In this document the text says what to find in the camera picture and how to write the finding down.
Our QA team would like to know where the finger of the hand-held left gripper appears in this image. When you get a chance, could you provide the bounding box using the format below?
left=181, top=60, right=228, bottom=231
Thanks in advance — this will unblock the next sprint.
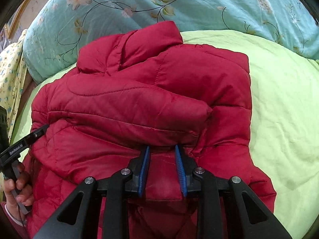
left=24, top=124, right=50, bottom=147

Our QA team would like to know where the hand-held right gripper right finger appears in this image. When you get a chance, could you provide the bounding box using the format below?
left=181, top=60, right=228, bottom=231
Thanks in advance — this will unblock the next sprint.
left=174, top=144, right=292, bottom=239

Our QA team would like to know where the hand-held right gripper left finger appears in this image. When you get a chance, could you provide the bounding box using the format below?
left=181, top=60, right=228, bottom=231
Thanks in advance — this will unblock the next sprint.
left=32, top=146, right=152, bottom=239

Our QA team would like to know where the red puffer jacket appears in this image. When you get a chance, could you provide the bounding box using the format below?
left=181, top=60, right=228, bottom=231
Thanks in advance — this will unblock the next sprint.
left=25, top=20, right=277, bottom=239

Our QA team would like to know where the person's left forearm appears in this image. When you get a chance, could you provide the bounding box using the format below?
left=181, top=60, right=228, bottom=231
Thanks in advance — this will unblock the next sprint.
left=0, top=199, right=29, bottom=239

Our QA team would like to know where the person's left hand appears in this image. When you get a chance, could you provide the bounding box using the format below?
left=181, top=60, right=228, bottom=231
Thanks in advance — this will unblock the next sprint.
left=2, top=163, right=34, bottom=206

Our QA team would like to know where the yellow animal print blanket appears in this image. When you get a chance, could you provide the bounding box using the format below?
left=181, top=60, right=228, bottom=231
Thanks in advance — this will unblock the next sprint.
left=0, top=29, right=28, bottom=140

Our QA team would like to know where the light green bed sheet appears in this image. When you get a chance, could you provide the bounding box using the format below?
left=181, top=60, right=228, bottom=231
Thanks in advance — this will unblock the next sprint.
left=10, top=30, right=319, bottom=239

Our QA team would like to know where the teal floral pillow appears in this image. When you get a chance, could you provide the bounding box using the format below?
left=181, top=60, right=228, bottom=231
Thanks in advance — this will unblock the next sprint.
left=22, top=0, right=319, bottom=85

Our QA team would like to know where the gold framed wall picture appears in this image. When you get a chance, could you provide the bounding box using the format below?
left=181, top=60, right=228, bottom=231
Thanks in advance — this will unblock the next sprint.
left=4, top=0, right=41, bottom=38

